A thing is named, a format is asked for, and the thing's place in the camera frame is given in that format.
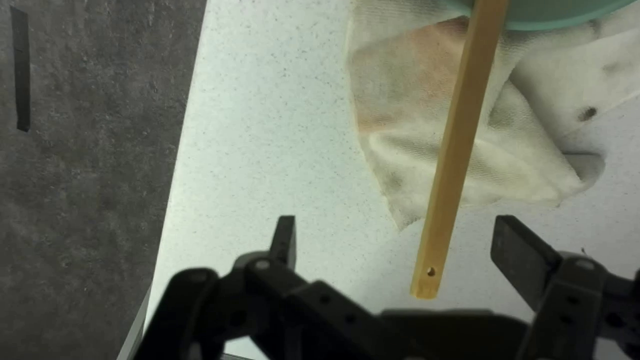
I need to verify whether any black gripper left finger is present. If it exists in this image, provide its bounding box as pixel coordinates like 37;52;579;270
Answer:
235;216;312;314

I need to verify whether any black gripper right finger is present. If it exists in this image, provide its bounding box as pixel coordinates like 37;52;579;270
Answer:
490;216;606;348

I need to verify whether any wooden spoon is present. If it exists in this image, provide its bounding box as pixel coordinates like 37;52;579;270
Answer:
411;0;511;299

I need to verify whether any mint green bowl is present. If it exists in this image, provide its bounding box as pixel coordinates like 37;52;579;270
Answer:
453;0;638;34

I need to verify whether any stained white cloth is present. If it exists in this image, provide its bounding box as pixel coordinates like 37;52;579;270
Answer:
347;0;640;228

